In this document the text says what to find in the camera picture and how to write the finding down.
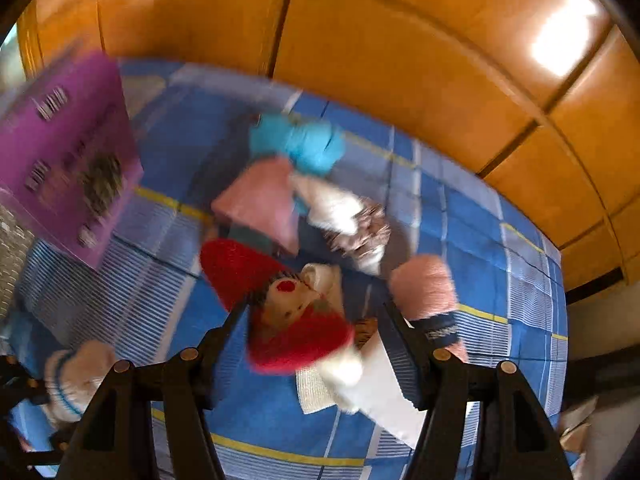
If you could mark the red-haired rag doll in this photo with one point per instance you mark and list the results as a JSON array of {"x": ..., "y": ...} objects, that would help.
[{"x": 295, "y": 340}]

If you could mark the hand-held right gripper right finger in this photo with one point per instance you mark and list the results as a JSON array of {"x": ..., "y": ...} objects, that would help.
[{"x": 407, "y": 365}]

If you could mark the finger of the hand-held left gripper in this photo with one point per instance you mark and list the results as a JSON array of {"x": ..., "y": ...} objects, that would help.
[
  {"x": 30, "y": 452},
  {"x": 22, "y": 385}
]

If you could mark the teal plush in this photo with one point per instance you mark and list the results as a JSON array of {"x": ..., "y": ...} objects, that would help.
[{"x": 305, "y": 142}]

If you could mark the orange wooden wardrobe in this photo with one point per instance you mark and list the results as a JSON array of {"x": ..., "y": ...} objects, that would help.
[{"x": 400, "y": 35}]

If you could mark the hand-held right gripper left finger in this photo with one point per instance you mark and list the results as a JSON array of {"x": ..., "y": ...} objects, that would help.
[{"x": 233, "y": 330}]

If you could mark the white leopard print cloth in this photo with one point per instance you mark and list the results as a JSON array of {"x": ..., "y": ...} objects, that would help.
[{"x": 335, "y": 210}]

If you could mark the pink fuzzy sock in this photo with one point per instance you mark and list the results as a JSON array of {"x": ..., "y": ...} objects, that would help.
[{"x": 425, "y": 285}]

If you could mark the blue plaid bedsheet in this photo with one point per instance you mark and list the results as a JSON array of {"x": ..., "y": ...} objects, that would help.
[{"x": 465, "y": 220}]

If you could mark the white plush with blue stripes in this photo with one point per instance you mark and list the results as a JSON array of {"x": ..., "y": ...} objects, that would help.
[{"x": 80, "y": 370}]

